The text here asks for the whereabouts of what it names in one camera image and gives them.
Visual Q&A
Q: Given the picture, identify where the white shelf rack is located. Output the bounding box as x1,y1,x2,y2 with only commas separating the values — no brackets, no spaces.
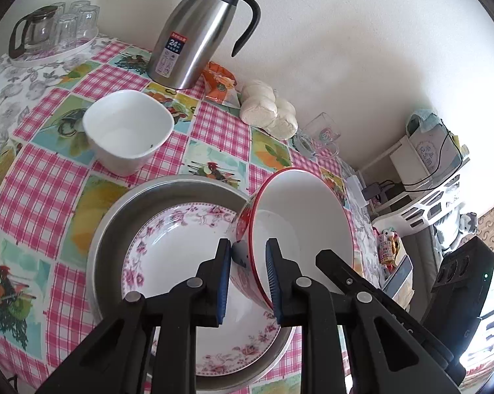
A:
360,135,467,230

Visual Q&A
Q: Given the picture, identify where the white tray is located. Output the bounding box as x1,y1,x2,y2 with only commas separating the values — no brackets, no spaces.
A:
10,35,101,67

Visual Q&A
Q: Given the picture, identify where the white appliance with teal cover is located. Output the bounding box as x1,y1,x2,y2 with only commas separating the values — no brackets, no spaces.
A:
406,109,463,173

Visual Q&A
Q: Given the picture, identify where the pink floral plate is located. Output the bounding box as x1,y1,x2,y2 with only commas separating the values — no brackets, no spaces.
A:
122,202,291,378

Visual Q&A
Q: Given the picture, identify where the glass teapot black handle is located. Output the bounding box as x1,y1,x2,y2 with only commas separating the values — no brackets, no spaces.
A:
8,5,59,59

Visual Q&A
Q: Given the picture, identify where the small printed bottle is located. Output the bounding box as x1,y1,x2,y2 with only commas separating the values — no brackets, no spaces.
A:
377,232,396,264

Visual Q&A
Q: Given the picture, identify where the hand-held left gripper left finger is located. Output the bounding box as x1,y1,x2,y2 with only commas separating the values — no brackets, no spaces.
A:
52,238,233,394

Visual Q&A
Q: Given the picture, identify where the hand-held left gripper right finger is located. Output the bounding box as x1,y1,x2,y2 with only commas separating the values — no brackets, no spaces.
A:
264,238,437,394

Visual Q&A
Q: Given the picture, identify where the orange snack packet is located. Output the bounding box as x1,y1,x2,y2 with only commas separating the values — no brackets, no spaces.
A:
201,61,236,103

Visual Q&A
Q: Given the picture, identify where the grey plush cat toy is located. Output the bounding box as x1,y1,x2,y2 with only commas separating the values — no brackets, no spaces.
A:
434,209,478,252

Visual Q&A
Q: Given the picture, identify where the stainless steel thermos jug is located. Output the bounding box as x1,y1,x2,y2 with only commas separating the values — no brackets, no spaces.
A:
146,0,262,90

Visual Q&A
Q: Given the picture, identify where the strawberry print bowl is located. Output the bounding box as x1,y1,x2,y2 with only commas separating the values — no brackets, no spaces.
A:
231,167,354,310

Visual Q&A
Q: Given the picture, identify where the white square bowl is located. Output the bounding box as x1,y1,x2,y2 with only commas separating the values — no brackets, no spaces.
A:
82,89,175,177

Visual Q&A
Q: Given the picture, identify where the clear glass mug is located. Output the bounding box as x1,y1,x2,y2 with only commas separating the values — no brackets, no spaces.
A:
300,112,341,157

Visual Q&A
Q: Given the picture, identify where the bag of steamed buns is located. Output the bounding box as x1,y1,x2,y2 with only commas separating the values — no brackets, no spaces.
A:
239,80,298,140

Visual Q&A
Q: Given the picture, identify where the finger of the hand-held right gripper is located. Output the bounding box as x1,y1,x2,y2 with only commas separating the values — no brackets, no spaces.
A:
315,250,422,337

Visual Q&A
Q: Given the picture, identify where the large stainless steel plate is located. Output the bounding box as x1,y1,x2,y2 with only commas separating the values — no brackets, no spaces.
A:
86,174,297,392

